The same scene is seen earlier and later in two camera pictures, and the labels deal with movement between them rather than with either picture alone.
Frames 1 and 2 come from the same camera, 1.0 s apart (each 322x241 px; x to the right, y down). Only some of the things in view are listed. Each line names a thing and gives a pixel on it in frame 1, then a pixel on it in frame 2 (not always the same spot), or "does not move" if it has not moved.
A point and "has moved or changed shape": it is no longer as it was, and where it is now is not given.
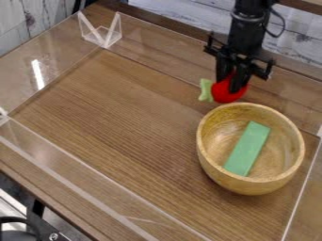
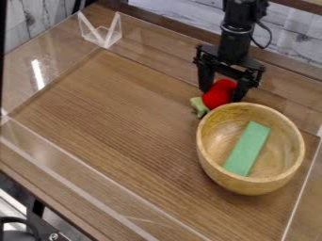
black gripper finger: (225, 65) -> (206, 76)
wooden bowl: (250, 147) does not move
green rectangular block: (246, 150) does not move
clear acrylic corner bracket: (102, 36) does not move
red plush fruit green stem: (218, 90) has moved or changed shape
